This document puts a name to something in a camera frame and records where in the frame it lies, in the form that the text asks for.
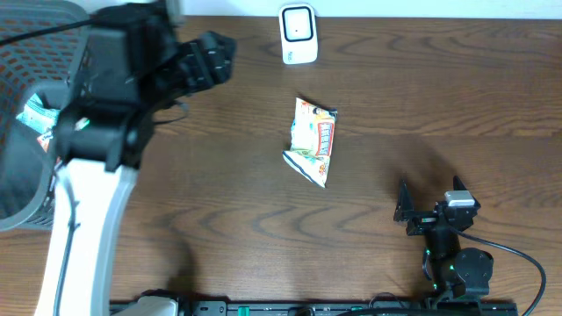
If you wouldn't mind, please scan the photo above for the yellow snack bag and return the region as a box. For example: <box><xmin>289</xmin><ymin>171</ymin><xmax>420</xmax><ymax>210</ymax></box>
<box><xmin>282</xmin><ymin>97</ymin><xmax>338</xmax><ymax>189</ymax></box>

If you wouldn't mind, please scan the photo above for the teal snack packet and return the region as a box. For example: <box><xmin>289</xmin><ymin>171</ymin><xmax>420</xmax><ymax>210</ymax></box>
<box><xmin>16</xmin><ymin>94</ymin><xmax>60</xmax><ymax>134</ymax></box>

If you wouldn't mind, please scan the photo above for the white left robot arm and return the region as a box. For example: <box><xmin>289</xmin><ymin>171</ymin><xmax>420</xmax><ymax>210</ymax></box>
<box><xmin>36</xmin><ymin>1</ymin><xmax>236</xmax><ymax>315</ymax></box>

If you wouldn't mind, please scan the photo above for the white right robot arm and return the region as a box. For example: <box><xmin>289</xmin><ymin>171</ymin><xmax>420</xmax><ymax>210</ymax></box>
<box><xmin>393</xmin><ymin>176</ymin><xmax>494</xmax><ymax>300</ymax></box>

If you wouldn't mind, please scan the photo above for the grey plastic basket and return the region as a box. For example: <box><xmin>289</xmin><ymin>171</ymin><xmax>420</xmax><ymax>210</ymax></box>
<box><xmin>1</xmin><ymin>27</ymin><xmax>88</xmax><ymax>231</ymax></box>

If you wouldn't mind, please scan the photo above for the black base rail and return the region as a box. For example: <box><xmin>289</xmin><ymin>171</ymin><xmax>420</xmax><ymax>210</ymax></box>
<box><xmin>110</xmin><ymin>296</ymin><xmax>518</xmax><ymax>316</ymax></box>

